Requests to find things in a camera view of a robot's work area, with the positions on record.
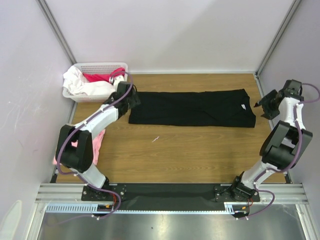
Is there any black t-shirt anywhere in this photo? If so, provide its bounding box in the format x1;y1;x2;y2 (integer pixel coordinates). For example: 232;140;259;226
128;89;256;128

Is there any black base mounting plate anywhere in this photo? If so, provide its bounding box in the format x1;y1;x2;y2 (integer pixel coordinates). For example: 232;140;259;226
82;182;261;213

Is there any magenta t-shirt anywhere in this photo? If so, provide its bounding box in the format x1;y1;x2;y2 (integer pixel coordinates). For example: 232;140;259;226
83;67;126;83

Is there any folded pink t-shirt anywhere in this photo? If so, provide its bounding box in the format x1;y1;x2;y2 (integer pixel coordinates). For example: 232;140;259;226
51;129;106;166

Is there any aluminium frame rail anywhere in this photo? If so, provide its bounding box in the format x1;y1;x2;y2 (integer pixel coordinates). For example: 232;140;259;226
35;183;308;204

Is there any purple cable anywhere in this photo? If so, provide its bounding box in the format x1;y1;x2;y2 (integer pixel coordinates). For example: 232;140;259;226
234;82;320;221
47;69;135;227

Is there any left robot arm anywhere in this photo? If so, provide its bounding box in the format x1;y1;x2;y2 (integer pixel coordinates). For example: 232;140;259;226
55;81;140;200

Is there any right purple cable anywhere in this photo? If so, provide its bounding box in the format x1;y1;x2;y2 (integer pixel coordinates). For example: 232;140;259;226
234;82;320;221

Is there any white plastic laundry basket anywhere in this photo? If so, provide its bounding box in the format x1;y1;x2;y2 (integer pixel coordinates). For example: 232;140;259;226
62;62;128;103

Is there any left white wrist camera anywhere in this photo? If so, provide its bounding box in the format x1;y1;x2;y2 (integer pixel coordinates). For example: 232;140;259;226
108;74;126;88

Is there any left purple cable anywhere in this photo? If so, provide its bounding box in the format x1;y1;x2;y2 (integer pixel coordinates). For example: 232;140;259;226
47;69;135;227

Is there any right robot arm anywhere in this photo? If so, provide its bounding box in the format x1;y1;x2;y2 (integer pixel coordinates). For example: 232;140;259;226
230;79;313;202

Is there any white t-shirt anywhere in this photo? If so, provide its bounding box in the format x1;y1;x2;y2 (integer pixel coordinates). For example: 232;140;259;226
62;66;116;96

